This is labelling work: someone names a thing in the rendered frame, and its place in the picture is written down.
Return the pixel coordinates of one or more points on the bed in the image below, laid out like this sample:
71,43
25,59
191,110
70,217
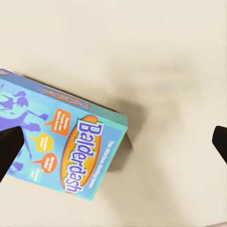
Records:
161,63

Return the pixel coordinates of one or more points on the board game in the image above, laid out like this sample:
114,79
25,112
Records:
69,143

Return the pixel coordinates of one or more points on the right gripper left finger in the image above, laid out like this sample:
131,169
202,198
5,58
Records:
11,142

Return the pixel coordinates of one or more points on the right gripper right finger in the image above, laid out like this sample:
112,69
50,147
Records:
219,140

